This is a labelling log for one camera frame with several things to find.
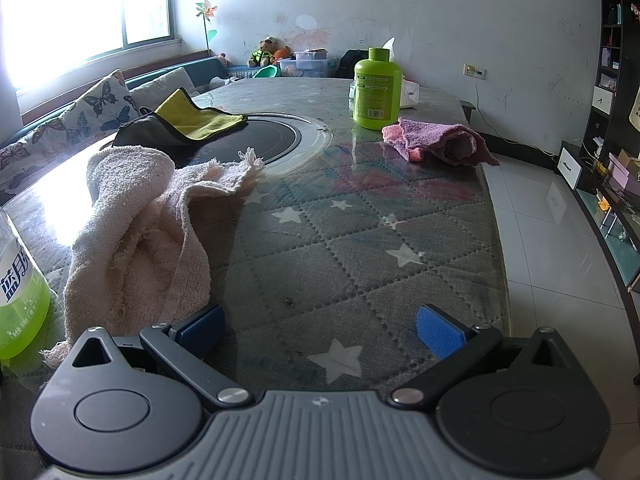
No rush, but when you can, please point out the purple pink cloth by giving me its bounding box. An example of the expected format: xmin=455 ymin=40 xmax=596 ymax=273
xmin=382 ymin=117 xmax=501 ymax=167

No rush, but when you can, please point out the low dark cabinet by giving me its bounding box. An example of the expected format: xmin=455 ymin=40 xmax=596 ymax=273
xmin=555 ymin=140 xmax=640 ymax=291

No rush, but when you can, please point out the yellow grey microfibre cloth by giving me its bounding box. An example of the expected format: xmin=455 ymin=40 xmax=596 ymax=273
xmin=111 ymin=87 xmax=248 ymax=148

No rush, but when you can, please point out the clear storage box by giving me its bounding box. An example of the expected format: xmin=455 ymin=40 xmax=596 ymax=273
xmin=277 ymin=49 xmax=341 ymax=78

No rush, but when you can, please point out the pinwheel flower toy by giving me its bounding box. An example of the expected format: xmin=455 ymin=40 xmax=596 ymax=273
xmin=195 ymin=0 xmax=219 ymax=58

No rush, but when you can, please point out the butterfly print cushion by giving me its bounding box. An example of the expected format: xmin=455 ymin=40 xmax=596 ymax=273
xmin=0 ymin=110 xmax=101 ymax=206
xmin=77 ymin=69 xmax=141 ymax=146

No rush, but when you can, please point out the small green bottle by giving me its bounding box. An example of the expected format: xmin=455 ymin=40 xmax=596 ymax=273
xmin=352 ymin=47 xmax=403 ymax=131

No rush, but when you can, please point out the white box with black mark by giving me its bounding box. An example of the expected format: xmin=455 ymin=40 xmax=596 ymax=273
xmin=556 ymin=147 xmax=583 ymax=190

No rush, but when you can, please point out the clear pump soap bottle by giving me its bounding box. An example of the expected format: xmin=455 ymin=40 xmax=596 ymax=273
xmin=0 ymin=207 xmax=52 ymax=361

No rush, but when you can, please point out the white cable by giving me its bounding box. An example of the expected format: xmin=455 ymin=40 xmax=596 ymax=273
xmin=470 ymin=75 xmax=561 ymax=161

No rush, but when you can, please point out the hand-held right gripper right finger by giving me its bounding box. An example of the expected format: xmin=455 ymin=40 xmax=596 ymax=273
xmin=390 ymin=304 xmax=573 ymax=407

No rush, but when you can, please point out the tissue pack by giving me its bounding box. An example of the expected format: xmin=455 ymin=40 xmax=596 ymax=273
xmin=348 ymin=37 xmax=421 ymax=111

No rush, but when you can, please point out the round black hob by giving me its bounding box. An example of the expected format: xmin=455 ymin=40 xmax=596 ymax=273
xmin=100 ymin=114 xmax=333 ymax=168

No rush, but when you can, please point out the teddy bear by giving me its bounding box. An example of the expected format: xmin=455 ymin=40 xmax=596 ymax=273
xmin=248 ymin=36 xmax=278 ymax=68

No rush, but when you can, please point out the black bag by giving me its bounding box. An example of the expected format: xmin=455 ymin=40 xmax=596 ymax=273
xmin=338 ymin=49 xmax=371 ymax=80

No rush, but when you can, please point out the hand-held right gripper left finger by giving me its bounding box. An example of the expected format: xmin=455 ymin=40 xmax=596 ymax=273
xmin=72 ymin=304 xmax=256 ymax=408

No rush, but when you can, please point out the dark shelf unit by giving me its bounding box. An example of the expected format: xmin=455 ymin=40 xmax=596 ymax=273
xmin=582 ymin=0 xmax=640 ymax=171

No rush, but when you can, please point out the pale pink towel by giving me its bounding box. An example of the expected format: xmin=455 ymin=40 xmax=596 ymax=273
xmin=41 ymin=145 xmax=266 ymax=368

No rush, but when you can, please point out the window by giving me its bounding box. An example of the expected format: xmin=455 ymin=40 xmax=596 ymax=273
xmin=0 ymin=0 xmax=182 ymax=93

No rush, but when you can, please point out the blue sofa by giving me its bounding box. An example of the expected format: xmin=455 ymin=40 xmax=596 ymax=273
xmin=0 ymin=56 xmax=281 ymax=206

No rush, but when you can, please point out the grey cushion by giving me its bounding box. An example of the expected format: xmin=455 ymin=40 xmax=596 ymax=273
xmin=129 ymin=66 xmax=196 ymax=111

